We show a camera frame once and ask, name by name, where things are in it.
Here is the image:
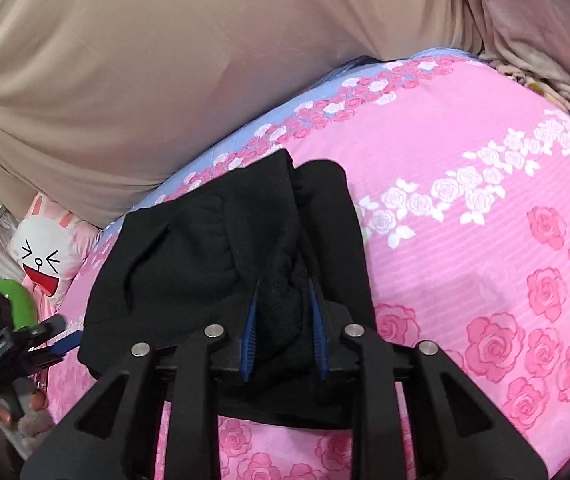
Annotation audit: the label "black pants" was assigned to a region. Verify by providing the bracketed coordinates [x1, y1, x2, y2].
[76, 147, 379, 430]

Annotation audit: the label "left hand in grey glove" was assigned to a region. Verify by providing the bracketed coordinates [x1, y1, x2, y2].
[0, 378, 56, 460]

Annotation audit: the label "green plush toy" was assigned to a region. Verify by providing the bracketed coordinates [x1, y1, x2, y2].
[0, 278, 38, 330]

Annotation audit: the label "white bunny face pillow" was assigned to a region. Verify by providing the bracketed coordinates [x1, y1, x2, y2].
[8, 193, 102, 309]

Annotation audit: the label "pink floral bed sheet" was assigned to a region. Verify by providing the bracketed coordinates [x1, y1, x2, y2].
[46, 48, 570, 480]

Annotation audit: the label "beige fabric headboard cover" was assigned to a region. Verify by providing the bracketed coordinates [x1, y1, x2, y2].
[0, 0, 481, 226]

